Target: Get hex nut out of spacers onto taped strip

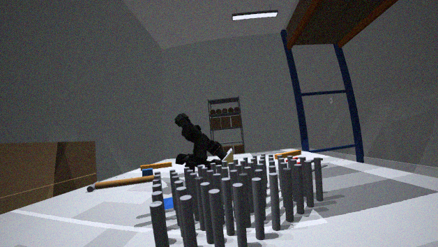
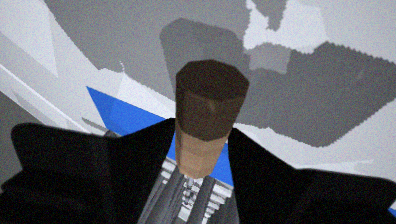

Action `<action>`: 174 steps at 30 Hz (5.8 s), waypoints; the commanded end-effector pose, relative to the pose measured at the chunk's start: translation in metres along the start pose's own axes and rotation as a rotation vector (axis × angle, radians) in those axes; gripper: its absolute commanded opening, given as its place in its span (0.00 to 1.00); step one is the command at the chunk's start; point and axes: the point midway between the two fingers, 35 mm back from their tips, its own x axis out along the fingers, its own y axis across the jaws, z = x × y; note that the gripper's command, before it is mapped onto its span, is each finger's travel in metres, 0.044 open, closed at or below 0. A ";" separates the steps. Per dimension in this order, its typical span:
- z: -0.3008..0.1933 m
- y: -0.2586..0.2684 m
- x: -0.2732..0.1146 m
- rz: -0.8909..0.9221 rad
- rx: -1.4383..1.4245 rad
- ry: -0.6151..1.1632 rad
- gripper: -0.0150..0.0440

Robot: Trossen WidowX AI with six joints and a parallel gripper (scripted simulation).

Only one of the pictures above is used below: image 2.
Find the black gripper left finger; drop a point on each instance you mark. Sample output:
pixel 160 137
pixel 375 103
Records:
pixel 126 167

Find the blue flat strip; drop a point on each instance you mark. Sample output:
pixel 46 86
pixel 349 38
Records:
pixel 123 118

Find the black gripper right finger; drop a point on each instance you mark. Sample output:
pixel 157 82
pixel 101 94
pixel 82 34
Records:
pixel 270 191

